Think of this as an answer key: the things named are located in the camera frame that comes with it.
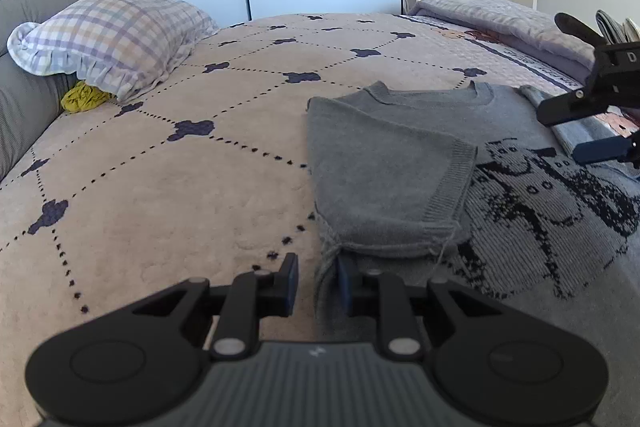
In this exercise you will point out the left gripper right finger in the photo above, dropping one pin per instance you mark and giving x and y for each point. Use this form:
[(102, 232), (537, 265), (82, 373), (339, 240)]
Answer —
[(492, 362)]

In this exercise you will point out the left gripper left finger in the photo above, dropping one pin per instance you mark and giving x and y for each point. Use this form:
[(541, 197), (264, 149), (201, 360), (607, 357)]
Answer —
[(138, 362)]

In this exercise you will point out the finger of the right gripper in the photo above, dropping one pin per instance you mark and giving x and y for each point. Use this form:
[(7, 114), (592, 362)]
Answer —
[(569, 107), (616, 148)]

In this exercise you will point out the grey knit cat sweater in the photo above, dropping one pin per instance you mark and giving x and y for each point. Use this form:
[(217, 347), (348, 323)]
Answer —
[(467, 184)]

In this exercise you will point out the striped folded fabric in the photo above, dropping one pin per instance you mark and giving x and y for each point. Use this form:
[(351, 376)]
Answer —
[(615, 32)]

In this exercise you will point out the dark brown curved object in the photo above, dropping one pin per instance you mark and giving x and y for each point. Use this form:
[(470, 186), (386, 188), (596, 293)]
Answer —
[(570, 25)]

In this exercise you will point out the folded lavender blanket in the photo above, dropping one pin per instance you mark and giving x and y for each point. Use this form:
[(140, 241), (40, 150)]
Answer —
[(519, 26)]

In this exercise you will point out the pink quilted bedspread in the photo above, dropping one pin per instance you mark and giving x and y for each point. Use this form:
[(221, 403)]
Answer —
[(209, 173)]

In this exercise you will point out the yellow crumpled cloth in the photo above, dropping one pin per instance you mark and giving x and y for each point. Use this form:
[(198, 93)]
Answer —
[(83, 97)]

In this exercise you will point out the plaid purple pillow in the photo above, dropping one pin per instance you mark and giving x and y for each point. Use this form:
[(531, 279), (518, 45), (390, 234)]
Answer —
[(122, 47)]

